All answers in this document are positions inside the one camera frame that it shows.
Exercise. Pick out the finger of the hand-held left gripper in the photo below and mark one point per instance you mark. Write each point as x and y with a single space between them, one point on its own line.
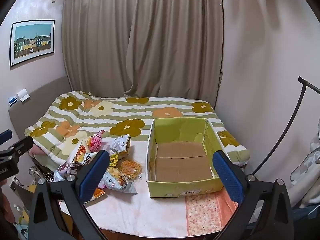
5 135
17 147

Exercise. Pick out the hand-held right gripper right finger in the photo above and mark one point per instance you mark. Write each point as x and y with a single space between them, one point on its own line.
228 180

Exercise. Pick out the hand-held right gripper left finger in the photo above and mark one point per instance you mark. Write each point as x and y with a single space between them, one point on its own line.
95 177

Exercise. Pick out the pink marshmallow packet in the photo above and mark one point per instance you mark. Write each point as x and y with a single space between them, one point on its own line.
96 142

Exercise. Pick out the silver snack packet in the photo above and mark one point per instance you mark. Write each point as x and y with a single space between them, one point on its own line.
121 143

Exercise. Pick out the green cardboard box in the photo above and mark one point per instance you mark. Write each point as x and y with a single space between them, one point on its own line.
180 160

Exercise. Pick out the small orange packet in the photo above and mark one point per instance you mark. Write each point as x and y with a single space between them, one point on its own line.
96 195

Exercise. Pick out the white snack packet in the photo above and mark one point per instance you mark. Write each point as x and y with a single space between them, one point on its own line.
113 180

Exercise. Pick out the yellow black snack packet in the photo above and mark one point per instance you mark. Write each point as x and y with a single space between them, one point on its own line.
113 158

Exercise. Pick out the orange chips packet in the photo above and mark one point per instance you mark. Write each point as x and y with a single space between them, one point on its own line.
81 152

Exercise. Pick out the glass jar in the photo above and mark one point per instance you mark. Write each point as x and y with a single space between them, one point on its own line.
34 174

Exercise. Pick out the purple snack packet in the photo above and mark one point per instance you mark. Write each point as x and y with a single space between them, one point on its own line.
66 168

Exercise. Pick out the waffle packet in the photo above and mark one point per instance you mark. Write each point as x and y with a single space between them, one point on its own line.
130 168

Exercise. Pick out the orange floral cloth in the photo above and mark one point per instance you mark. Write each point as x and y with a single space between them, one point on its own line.
202 212

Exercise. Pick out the white paper roll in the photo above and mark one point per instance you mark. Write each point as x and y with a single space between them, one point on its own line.
23 95

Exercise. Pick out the grey headboard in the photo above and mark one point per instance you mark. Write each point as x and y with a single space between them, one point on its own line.
42 97

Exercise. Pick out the white pink tablecloth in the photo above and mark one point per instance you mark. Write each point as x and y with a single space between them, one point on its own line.
140 212

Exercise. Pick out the floral striped blanket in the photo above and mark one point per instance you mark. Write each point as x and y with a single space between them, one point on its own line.
120 112

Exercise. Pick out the white clothing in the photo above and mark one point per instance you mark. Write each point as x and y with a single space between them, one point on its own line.
310 167

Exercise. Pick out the framed picture of houses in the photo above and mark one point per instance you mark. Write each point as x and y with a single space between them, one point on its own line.
32 42

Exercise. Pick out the black stand pole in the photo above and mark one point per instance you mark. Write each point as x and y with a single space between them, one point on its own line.
300 100

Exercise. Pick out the beige curtain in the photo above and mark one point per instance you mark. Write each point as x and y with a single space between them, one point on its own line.
140 42

